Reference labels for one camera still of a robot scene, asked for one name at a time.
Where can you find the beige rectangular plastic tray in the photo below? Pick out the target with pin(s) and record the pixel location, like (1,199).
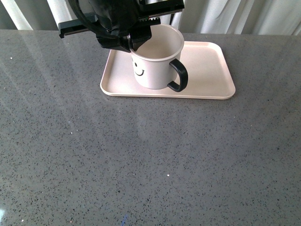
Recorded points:
(209,76)

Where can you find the white smiley mug black handle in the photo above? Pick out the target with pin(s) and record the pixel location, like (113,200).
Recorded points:
(157,63)

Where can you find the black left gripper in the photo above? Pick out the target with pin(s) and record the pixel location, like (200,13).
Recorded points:
(113,20)

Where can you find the grey pleated curtain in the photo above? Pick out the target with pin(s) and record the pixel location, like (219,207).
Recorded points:
(259,17)

